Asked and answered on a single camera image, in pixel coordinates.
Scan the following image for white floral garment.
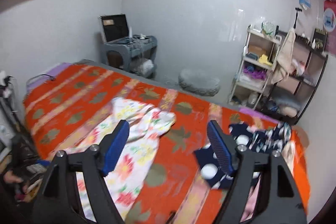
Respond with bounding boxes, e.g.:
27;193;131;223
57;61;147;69
66;97;176;219

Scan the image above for navy polka dot garment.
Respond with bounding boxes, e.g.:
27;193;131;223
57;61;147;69
194;122;291;190

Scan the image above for orange patterned bed blanket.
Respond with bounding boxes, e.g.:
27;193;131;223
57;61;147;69
23;64;310;223

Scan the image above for beige hanging towel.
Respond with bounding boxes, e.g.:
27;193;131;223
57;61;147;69
271;28;296;84

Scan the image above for grey round floor cushion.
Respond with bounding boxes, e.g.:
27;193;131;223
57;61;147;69
178;69;221;97

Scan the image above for dark metal shelf rack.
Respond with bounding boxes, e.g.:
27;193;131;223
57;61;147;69
257;29;328;124

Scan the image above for white storage shelf unit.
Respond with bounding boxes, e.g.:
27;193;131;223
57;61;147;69
228;25;282;109

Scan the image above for grey utility cart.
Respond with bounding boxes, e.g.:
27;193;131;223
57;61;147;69
100;35;158;79

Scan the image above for black open case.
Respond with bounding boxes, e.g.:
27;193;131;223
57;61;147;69
99;14;129;43

